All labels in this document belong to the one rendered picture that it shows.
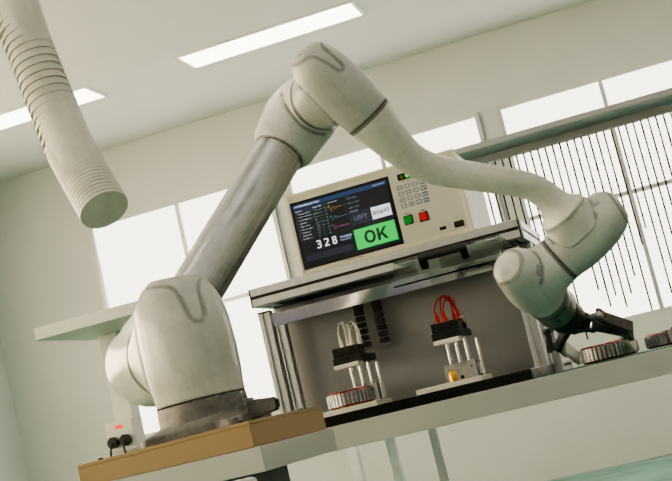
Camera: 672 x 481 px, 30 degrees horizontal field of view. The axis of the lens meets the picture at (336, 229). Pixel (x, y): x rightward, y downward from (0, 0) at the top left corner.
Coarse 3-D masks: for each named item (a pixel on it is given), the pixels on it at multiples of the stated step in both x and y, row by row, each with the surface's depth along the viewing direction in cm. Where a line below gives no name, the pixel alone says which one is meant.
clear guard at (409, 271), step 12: (480, 240) 272; (492, 240) 271; (504, 240) 280; (480, 252) 269; (492, 252) 268; (396, 264) 276; (408, 264) 275; (432, 264) 272; (444, 264) 270; (456, 264) 269; (468, 264) 268; (480, 264) 266; (396, 276) 273; (408, 276) 272; (420, 276) 270; (432, 276) 269
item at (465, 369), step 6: (468, 360) 293; (474, 360) 293; (444, 366) 294; (450, 366) 294; (456, 366) 294; (462, 366) 293; (468, 366) 293; (474, 366) 292; (462, 372) 293; (468, 372) 293; (474, 372) 292; (462, 378) 293
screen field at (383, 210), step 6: (384, 204) 302; (366, 210) 303; (372, 210) 303; (378, 210) 303; (384, 210) 302; (390, 210) 302; (354, 216) 304; (360, 216) 304; (366, 216) 303; (372, 216) 303; (378, 216) 303; (384, 216) 302; (354, 222) 304; (360, 222) 304
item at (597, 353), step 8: (600, 344) 277; (608, 344) 268; (616, 344) 268; (624, 344) 269; (584, 352) 271; (592, 352) 269; (600, 352) 268; (608, 352) 268; (616, 352) 268; (624, 352) 268; (584, 360) 271; (592, 360) 269; (600, 360) 269
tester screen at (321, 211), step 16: (352, 192) 305; (368, 192) 304; (384, 192) 303; (304, 208) 308; (320, 208) 307; (336, 208) 306; (352, 208) 304; (304, 224) 307; (320, 224) 306; (336, 224) 305; (368, 224) 303; (304, 240) 307; (352, 240) 304; (304, 256) 307; (336, 256) 304
